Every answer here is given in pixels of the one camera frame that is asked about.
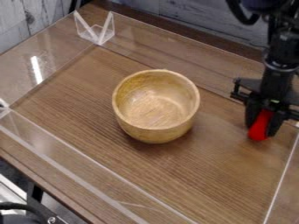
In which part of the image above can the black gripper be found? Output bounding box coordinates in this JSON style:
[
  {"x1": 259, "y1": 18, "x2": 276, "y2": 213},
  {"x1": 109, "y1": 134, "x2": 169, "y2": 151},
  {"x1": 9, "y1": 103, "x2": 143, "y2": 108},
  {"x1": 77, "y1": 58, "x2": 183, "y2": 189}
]
[{"x1": 230, "y1": 78, "x2": 299, "y2": 137}]

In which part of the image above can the red plush fruit green leaf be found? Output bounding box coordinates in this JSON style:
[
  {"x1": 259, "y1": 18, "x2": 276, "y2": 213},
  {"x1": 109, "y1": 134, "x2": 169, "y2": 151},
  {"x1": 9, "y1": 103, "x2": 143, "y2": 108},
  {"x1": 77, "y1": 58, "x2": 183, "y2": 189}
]
[{"x1": 247, "y1": 109, "x2": 274, "y2": 141}]

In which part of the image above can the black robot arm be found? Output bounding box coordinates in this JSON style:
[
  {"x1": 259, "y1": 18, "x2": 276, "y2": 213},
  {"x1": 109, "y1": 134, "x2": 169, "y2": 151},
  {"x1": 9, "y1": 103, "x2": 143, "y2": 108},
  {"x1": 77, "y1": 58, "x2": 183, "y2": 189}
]
[{"x1": 226, "y1": 0, "x2": 299, "y2": 141}]

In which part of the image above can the light wooden bowl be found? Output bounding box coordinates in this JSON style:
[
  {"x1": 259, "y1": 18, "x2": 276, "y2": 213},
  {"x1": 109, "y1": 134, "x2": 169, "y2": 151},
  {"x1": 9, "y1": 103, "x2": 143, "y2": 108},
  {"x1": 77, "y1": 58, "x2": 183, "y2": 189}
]
[{"x1": 112, "y1": 69, "x2": 201, "y2": 144}]

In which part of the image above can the clear acrylic tray wall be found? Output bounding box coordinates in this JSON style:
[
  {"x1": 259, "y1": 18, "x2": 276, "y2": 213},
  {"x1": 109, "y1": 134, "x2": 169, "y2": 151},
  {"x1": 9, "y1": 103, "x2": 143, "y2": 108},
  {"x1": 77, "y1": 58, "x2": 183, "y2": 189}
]
[{"x1": 0, "y1": 6, "x2": 299, "y2": 224}]

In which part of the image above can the black metal table frame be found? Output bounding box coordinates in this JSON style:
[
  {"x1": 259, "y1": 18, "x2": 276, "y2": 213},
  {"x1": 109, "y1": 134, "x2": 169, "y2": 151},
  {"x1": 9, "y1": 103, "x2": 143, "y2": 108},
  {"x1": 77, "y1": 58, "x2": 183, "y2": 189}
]
[{"x1": 27, "y1": 182, "x2": 69, "y2": 224}]

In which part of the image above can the black cable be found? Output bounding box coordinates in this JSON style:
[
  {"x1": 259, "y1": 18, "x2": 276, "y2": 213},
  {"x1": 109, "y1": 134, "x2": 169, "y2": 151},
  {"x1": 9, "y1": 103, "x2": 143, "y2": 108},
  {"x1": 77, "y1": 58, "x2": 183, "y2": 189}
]
[{"x1": 0, "y1": 201, "x2": 51, "y2": 224}]

